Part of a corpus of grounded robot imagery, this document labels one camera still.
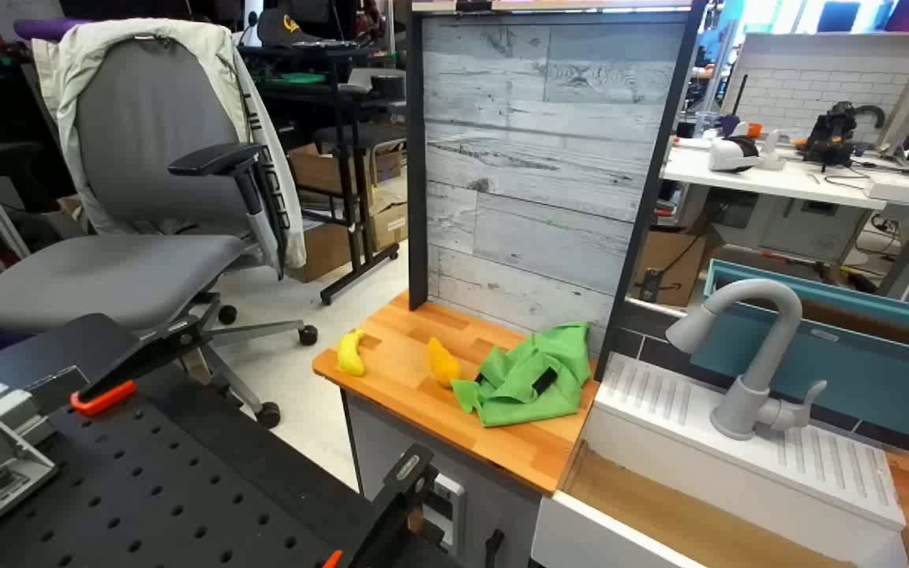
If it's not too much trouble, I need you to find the yellow-orange toy pepper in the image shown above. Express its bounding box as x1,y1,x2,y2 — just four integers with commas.
426,339,461,384

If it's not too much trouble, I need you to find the grey toy faucet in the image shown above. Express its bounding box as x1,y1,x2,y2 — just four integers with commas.
665,278,828,442

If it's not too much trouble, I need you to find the grey office chair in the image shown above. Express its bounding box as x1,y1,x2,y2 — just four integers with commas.
0,15,322,432

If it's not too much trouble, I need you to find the grey wood backsplash panel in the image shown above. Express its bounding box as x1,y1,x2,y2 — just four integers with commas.
406,0,704,352

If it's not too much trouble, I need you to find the teal storage bin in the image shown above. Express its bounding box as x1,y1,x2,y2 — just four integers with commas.
704,258,909,437

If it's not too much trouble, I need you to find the yellow toy banana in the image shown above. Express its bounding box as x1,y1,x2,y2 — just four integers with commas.
338,328,367,379

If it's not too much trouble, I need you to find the white desk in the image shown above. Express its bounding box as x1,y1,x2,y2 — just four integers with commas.
658,140,909,261

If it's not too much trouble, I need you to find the white toy sink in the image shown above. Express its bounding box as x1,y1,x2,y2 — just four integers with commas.
584,355,909,568

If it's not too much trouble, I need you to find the green cloth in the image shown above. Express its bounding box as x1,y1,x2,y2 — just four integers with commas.
451,321,589,430

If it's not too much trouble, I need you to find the cardboard box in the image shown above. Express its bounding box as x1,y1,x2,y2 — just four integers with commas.
288,141,406,280

